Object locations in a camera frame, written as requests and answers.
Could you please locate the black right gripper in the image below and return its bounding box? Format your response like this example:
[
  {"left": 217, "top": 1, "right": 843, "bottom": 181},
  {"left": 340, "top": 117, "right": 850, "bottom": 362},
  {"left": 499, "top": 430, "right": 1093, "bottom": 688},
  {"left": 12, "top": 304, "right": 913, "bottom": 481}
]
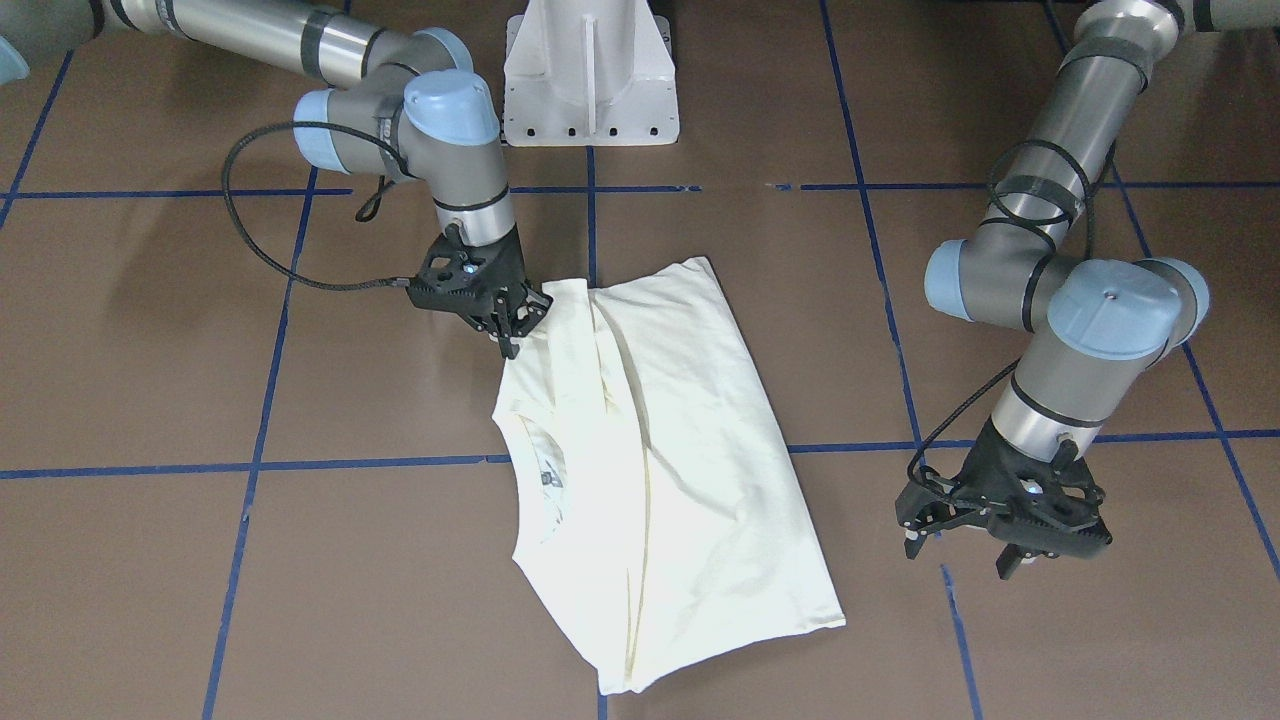
[{"left": 407, "top": 222, "right": 554, "bottom": 360}]

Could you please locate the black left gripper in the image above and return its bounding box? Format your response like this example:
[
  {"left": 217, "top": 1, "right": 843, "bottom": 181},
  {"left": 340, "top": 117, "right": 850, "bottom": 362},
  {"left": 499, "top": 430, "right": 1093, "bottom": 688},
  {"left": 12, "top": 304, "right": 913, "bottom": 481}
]
[{"left": 895, "top": 420, "right": 1114, "bottom": 580}]

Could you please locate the cream cat print t-shirt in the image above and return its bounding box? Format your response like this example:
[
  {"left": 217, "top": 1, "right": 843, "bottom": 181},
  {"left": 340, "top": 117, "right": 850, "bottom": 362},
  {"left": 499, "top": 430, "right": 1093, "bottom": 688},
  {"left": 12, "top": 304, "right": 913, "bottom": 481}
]
[{"left": 492, "top": 258, "right": 846, "bottom": 694}]

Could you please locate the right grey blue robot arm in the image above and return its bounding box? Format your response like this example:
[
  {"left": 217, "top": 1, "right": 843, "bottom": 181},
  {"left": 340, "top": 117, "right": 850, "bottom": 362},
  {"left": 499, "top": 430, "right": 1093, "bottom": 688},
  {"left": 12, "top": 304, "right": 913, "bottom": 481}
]
[{"left": 1, "top": 1, "right": 552, "bottom": 359}]

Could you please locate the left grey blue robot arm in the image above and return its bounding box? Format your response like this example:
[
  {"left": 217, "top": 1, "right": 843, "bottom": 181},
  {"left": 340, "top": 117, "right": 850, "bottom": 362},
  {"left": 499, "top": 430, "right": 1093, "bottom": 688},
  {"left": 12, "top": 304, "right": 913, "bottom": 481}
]
[{"left": 895, "top": 1, "right": 1277, "bottom": 579}]

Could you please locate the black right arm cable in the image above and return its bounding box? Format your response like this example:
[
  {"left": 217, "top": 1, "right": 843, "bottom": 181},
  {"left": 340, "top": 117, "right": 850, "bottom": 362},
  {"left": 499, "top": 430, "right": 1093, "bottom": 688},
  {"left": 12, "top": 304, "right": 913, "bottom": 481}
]
[{"left": 221, "top": 122, "right": 421, "bottom": 293}]

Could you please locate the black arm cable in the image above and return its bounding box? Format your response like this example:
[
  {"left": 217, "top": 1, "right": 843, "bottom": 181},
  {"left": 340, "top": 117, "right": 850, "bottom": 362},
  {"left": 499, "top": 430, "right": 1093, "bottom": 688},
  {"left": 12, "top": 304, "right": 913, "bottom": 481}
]
[
  {"left": 908, "top": 138, "right": 1121, "bottom": 480},
  {"left": 221, "top": 122, "right": 421, "bottom": 293}
]

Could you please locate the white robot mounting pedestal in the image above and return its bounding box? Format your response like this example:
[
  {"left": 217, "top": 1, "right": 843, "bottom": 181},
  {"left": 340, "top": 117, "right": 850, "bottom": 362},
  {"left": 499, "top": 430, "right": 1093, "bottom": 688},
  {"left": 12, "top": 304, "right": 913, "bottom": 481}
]
[{"left": 502, "top": 1, "right": 681, "bottom": 147}]

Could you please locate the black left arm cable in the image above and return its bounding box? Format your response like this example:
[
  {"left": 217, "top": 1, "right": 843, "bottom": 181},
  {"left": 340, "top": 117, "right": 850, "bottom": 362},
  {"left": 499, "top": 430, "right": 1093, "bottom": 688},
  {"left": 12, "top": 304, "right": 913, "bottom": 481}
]
[{"left": 908, "top": 138, "right": 1121, "bottom": 480}]

